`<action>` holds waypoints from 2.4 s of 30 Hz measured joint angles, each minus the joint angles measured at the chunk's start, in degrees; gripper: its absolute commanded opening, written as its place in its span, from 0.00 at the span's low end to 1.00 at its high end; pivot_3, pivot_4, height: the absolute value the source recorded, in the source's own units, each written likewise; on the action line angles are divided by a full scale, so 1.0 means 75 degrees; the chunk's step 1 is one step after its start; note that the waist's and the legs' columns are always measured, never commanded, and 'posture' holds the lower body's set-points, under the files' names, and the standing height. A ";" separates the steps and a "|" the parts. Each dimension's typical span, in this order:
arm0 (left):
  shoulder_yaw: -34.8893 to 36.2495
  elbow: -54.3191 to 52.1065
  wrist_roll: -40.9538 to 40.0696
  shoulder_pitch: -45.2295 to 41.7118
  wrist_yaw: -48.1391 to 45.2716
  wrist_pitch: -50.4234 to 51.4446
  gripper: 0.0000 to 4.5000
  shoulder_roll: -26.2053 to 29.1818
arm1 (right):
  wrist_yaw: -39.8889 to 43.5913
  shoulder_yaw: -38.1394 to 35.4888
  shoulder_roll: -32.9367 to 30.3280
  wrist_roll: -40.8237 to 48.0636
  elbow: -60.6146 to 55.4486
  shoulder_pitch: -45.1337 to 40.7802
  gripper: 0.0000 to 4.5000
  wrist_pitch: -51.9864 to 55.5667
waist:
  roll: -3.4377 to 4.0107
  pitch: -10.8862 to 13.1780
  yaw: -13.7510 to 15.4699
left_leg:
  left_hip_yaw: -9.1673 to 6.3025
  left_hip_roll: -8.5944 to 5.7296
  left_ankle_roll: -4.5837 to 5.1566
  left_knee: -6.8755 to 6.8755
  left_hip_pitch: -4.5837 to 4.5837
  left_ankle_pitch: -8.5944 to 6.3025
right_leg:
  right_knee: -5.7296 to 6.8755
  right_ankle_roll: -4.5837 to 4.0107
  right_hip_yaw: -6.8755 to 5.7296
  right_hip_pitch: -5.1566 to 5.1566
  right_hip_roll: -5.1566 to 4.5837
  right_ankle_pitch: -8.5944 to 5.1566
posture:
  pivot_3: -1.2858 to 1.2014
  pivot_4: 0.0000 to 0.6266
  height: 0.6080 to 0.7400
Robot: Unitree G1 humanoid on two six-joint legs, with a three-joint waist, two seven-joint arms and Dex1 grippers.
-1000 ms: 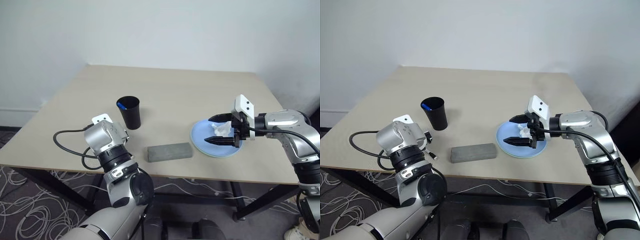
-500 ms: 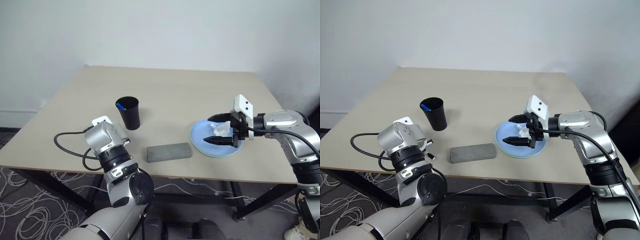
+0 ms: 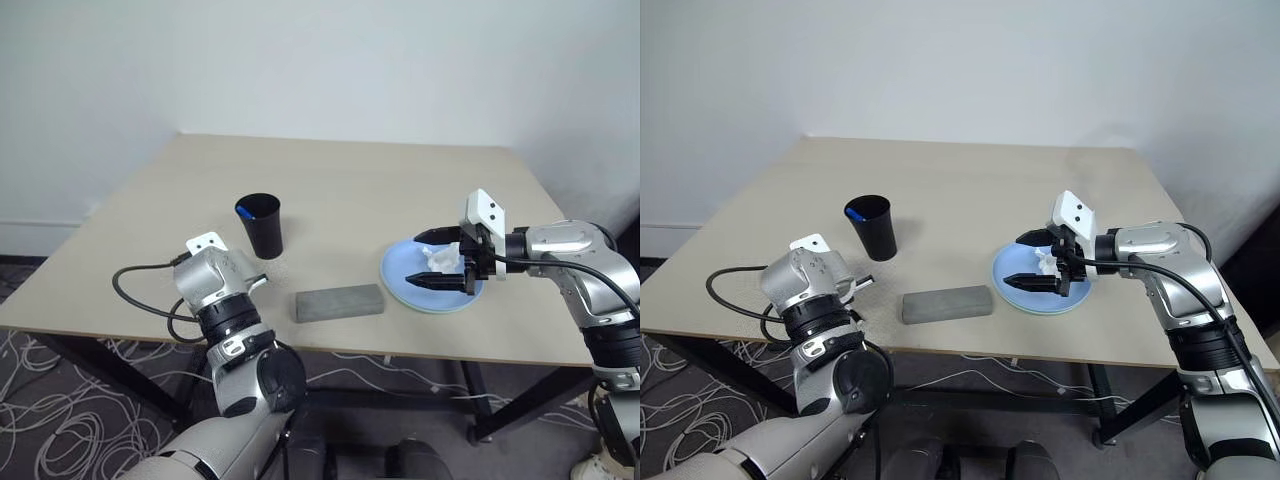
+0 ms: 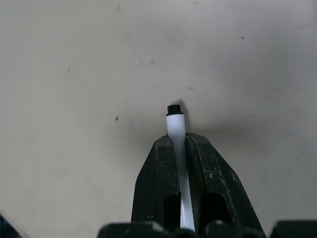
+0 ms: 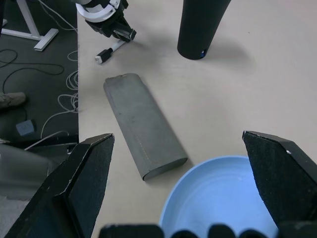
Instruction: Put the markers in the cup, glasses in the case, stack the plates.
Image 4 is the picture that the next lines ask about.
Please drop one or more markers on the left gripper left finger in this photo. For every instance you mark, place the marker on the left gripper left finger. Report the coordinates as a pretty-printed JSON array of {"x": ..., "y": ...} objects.
[{"x": 156, "y": 178}]

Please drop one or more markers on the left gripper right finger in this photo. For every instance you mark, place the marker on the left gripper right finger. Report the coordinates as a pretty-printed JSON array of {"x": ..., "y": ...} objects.
[{"x": 218, "y": 178}]

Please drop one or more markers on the white marker with black cap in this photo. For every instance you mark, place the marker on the white marker with black cap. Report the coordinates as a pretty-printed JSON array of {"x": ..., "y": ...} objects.
[{"x": 175, "y": 126}]

